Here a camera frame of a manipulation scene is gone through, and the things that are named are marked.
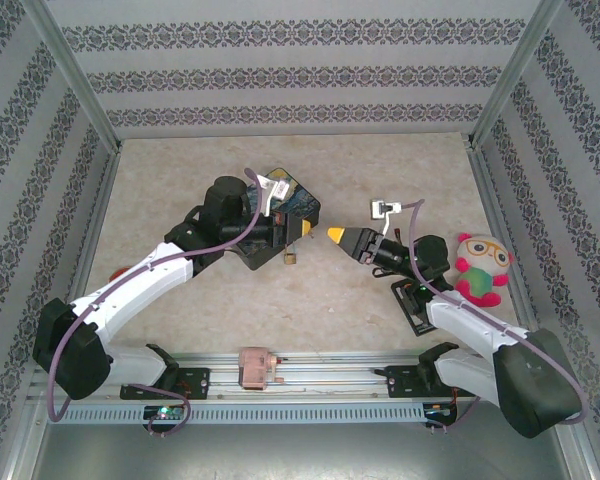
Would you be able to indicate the brass padlock with long shackle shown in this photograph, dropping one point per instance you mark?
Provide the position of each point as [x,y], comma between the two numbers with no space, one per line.
[290,259]

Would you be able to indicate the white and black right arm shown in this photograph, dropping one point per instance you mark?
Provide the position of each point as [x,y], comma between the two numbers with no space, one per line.
[470,320]

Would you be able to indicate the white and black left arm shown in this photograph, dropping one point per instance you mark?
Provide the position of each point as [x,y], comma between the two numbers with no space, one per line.
[145,280]

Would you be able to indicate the dark tin box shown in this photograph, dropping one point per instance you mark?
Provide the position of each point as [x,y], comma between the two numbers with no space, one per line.
[305,202]

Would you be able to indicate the pink and green plush toy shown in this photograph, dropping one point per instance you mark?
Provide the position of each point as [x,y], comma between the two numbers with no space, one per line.
[480,280]

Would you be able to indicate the black plastic stand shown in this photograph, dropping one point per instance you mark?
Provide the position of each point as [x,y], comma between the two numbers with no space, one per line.
[410,310]

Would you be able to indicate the red round object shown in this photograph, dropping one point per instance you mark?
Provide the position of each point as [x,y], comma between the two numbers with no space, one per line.
[120,273]

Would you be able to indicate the small circuit board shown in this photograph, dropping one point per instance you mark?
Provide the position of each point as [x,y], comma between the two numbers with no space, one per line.
[439,411]
[165,413]

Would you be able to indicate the grey metal sheet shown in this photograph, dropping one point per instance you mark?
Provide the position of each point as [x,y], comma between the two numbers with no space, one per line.
[300,455]

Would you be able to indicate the aluminium side rail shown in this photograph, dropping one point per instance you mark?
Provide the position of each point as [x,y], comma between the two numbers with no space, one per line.
[97,210]
[500,210]

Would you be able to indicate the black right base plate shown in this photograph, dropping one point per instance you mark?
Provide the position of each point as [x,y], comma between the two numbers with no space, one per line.
[400,380]

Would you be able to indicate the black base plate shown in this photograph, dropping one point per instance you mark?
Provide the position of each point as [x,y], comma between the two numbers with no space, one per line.
[400,380]
[195,382]

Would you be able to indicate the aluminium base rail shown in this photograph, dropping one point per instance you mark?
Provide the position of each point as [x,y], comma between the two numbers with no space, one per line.
[330,375]

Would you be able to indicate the pink rail carriage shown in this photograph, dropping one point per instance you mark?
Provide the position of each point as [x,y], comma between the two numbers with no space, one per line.
[255,370]

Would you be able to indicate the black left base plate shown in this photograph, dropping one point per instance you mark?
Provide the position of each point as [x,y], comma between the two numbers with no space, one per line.
[195,382]

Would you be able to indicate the aluminium frame post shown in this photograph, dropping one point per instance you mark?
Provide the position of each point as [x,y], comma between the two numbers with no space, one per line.
[70,75]
[515,70]

